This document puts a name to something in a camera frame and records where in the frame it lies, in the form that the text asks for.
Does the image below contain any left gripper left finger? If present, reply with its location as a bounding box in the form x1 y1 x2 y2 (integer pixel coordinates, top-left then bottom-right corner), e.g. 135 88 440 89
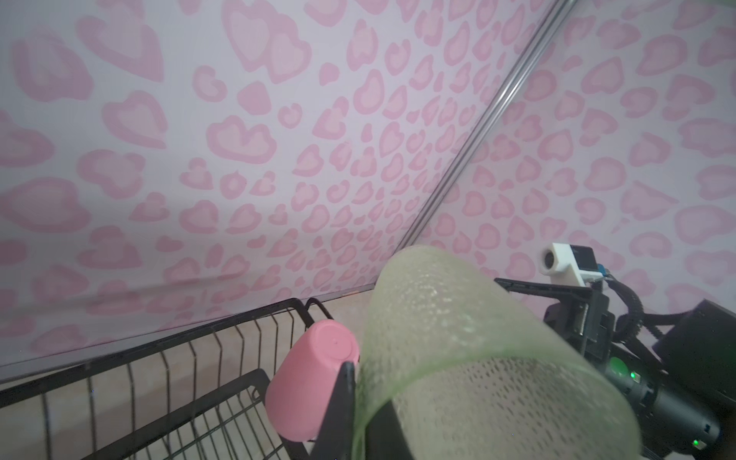
310 361 356 460

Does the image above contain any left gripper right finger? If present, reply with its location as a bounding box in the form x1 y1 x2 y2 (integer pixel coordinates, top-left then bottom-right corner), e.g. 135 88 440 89
364 401 414 460

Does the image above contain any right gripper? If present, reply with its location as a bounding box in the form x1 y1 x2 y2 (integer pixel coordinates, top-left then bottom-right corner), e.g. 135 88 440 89
494 278 614 362

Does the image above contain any pink plastic cup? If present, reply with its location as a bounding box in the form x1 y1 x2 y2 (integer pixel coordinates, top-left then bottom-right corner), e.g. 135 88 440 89
264 319 360 442

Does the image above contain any pale green textured cup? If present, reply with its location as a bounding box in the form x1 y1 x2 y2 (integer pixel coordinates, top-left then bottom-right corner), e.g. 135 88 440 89
353 245 641 459

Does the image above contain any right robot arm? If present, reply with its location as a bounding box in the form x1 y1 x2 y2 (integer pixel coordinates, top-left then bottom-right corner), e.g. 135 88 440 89
496 276 735 459

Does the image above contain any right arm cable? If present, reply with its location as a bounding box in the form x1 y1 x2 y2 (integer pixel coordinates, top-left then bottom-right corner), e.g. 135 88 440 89
600 272 691 346

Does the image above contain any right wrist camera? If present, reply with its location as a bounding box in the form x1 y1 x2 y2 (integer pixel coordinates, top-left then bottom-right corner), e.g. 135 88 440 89
540 243 605 288

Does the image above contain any black wire dish rack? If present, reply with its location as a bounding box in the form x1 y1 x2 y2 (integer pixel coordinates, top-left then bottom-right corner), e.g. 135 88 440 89
1 294 368 459

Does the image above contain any aluminium frame post right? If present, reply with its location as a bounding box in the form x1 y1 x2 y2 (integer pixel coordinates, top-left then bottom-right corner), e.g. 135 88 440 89
396 0 579 252

